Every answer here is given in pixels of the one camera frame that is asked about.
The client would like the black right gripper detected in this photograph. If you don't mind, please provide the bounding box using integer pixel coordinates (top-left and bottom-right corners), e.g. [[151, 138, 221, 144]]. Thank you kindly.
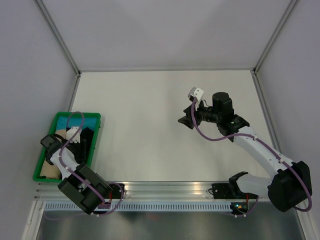
[[177, 98, 221, 130]]

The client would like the black t shirt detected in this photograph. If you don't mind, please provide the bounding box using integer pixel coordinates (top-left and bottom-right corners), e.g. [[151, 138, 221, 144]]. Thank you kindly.
[[74, 128, 94, 164]]

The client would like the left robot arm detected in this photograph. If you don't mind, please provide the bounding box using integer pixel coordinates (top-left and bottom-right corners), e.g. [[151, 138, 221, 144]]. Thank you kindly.
[[40, 134, 112, 215]]

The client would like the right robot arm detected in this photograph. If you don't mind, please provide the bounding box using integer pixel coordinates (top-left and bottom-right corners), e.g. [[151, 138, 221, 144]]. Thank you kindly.
[[178, 87, 313, 213]]

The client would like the rolled blue t shirt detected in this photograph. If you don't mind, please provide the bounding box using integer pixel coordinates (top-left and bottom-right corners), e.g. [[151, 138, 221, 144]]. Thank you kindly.
[[56, 116, 97, 132]]

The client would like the rolled beige t shirt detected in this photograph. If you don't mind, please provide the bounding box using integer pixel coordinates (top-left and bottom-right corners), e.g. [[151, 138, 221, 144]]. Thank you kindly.
[[39, 129, 67, 180]]

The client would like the green plastic tray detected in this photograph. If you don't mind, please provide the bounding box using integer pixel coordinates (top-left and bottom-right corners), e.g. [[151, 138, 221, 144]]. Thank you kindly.
[[33, 112, 101, 184]]

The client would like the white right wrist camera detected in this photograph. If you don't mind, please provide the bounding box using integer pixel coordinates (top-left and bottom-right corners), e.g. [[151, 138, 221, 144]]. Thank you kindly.
[[187, 87, 204, 111]]

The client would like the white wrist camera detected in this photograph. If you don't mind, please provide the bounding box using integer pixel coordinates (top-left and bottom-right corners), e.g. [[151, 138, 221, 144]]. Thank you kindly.
[[66, 126, 82, 144], [187, 87, 204, 111]]

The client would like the right aluminium frame post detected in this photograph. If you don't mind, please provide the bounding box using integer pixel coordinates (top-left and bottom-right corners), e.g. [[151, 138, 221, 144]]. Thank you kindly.
[[252, 0, 300, 75]]

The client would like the aluminium frame post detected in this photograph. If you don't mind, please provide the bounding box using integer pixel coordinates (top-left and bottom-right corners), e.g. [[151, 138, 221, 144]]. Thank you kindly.
[[33, 0, 81, 77], [252, 0, 300, 75]]

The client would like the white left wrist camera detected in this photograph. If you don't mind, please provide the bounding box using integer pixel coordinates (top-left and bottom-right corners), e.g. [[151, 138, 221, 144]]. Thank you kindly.
[[66, 126, 82, 144]]

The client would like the aluminium mounting rail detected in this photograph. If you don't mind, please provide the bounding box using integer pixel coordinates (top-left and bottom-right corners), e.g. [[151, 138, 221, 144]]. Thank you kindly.
[[34, 181, 276, 201]]

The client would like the white slotted cable duct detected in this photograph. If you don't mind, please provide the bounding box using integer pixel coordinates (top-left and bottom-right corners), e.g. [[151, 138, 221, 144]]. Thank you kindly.
[[43, 201, 248, 212]]

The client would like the left aluminium frame post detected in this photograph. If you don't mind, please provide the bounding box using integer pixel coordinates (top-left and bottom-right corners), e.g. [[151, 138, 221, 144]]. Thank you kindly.
[[33, 0, 81, 77]]

